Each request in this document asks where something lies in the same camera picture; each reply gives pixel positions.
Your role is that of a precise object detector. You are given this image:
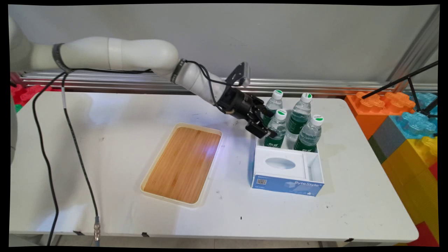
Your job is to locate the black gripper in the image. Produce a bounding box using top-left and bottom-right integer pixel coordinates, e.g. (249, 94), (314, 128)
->
(216, 87), (278, 139)

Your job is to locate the green label water bottle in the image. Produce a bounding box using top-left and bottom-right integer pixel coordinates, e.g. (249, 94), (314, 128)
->
(286, 92), (313, 140)
(293, 116), (324, 153)
(264, 109), (288, 148)
(261, 90), (284, 128)

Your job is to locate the blue and white cardboard box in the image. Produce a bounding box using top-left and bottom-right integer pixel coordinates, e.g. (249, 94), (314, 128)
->
(251, 106), (325, 197)

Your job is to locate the bamboo tray with cream rim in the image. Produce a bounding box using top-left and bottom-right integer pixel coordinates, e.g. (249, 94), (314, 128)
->
(140, 122), (223, 208)

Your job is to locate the orange giant building block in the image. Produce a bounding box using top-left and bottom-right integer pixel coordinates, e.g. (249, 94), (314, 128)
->
(344, 91), (416, 140)

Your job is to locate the translucent blue building block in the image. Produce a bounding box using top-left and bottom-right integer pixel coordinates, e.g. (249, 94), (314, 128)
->
(388, 111), (438, 140)
(407, 92), (438, 113)

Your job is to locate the black tripod stand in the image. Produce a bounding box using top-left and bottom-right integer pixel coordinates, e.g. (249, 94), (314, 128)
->
(362, 61), (439, 118)

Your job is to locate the yellow giant building block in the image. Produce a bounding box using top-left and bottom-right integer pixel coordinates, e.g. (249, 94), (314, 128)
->
(381, 136), (440, 243)

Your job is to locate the red giant building block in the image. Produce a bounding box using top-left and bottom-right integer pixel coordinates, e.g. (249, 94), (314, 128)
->
(406, 221), (440, 247)

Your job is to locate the red studded building block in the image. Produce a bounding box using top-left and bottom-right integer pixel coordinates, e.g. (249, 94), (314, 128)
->
(10, 83), (53, 107)

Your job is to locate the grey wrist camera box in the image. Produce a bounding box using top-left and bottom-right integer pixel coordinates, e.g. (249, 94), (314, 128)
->
(225, 62), (251, 88)

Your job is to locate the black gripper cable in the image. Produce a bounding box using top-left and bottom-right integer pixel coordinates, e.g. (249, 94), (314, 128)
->
(184, 59), (244, 114)

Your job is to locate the aluminium frame rail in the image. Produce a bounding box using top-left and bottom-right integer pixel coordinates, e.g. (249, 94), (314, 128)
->
(16, 71), (439, 97)

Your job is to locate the aluminium frame post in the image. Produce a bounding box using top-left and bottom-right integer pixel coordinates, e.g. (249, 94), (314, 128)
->
(386, 6), (440, 92)

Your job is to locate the black cable with metal connector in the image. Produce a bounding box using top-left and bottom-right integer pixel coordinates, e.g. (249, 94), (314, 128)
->
(61, 72), (101, 247)

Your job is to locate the thin black cable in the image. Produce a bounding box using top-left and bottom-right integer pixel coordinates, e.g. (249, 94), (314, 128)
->
(32, 68), (153, 246)

